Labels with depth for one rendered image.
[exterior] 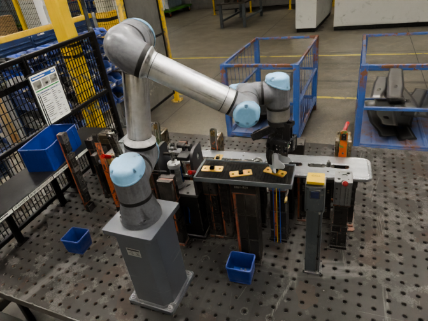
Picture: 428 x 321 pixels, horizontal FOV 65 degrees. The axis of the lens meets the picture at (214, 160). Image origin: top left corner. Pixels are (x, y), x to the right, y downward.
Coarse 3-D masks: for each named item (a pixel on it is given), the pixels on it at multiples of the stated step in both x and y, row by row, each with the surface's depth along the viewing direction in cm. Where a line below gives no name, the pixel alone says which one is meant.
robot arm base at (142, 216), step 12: (120, 204) 116; (132, 204) 113; (144, 204) 114; (156, 204) 119; (120, 216) 120; (132, 216) 114; (144, 216) 116; (156, 216) 118; (132, 228) 116; (144, 228) 116
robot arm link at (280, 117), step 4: (268, 112) 110; (272, 112) 109; (276, 112) 108; (280, 112) 108; (284, 112) 108; (288, 112) 109; (268, 116) 111; (272, 116) 109; (276, 116) 109; (280, 116) 108; (284, 116) 109; (288, 116) 110; (268, 120) 112; (272, 120) 110; (276, 120) 109; (280, 120) 109; (284, 120) 110
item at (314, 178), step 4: (308, 176) 120; (312, 176) 120; (316, 176) 120; (320, 176) 120; (324, 176) 119; (308, 180) 118; (312, 180) 118; (316, 180) 118; (320, 180) 118; (324, 180) 118; (312, 184) 118; (316, 184) 118; (320, 184) 117
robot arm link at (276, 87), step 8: (280, 72) 107; (272, 80) 103; (280, 80) 103; (288, 80) 104; (264, 88) 105; (272, 88) 104; (280, 88) 104; (288, 88) 105; (264, 96) 106; (272, 96) 105; (280, 96) 105; (288, 96) 107; (272, 104) 107; (280, 104) 107; (288, 104) 108
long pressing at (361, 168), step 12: (120, 144) 198; (204, 156) 174; (228, 156) 171; (240, 156) 170; (252, 156) 168; (264, 156) 167; (288, 156) 164; (300, 156) 163; (312, 156) 162; (324, 156) 161; (300, 168) 154; (312, 168) 153; (324, 168) 152; (336, 168) 151; (348, 168) 150; (360, 168) 148; (360, 180) 142
